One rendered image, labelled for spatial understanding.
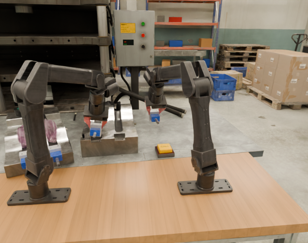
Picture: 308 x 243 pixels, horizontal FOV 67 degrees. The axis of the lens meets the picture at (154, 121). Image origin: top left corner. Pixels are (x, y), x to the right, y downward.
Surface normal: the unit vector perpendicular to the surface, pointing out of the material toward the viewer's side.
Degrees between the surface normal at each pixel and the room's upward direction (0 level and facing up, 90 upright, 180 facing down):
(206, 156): 75
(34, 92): 90
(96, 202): 0
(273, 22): 90
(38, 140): 90
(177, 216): 0
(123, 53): 90
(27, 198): 0
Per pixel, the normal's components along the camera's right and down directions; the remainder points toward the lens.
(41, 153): 0.77, 0.04
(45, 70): 0.81, 0.23
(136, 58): 0.18, 0.37
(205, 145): 0.47, 0.08
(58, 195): 0.01, -0.92
